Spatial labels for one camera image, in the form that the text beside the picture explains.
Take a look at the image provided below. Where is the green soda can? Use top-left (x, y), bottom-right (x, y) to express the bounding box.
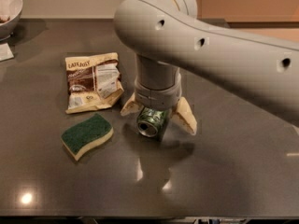
top-left (136, 107), bottom-right (169, 140)

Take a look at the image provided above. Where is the green yellow sponge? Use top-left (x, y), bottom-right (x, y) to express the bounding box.
top-left (61, 114), bottom-right (114, 161)

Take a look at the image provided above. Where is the metal bowl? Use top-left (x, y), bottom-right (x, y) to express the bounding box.
top-left (0, 0), bottom-right (23, 40)

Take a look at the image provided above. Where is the cream brown snack bag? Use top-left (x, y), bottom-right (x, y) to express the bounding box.
top-left (65, 52), bottom-right (124, 114)

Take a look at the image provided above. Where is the white paper card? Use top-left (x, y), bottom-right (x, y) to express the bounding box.
top-left (0, 43), bottom-right (14, 61)

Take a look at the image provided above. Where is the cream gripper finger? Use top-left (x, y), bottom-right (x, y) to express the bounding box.
top-left (121, 93), bottom-right (144, 117)
top-left (170, 97), bottom-right (197, 135)

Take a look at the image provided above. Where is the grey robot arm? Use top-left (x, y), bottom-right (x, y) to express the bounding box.
top-left (114, 0), bottom-right (299, 133)

